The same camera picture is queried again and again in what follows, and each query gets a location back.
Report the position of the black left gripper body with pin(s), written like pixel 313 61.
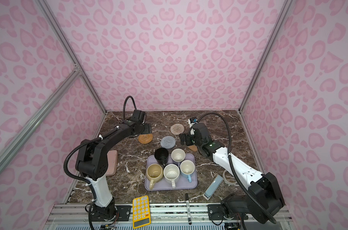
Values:
pixel 145 128

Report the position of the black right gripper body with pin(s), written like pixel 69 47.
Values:
pixel 193 140

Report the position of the woven straw round coaster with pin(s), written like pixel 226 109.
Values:
pixel 145 138

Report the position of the beige patterned round coaster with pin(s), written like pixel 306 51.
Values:
pixel 177 129

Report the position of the white lavender mug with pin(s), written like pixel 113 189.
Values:
pixel 178 155

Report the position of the grey round coaster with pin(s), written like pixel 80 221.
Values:
pixel 168 142

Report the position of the light blue mug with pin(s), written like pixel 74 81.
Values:
pixel 187 168

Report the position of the black mug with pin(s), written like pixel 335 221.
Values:
pixel 161 155

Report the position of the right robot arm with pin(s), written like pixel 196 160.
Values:
pixel 262 194

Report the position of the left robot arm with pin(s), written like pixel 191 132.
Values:
pixel 92 164

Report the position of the lavender tray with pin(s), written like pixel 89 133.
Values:
pixel 183 183

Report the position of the cream white mug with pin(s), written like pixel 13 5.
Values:
pixel 171 174

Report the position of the yellow mug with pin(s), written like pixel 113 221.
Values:
pixel 154 174

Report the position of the clear tape roll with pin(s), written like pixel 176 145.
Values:
pixel 227 181

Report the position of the light blue case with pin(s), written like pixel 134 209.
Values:
pixel 213 187

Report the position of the black marker pen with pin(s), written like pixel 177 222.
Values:
pixel 189 217

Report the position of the yellow calculator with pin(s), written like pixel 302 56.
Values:
pixel 141 212

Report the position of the aluminium mounting rail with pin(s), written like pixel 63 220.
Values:
pixel 167 216

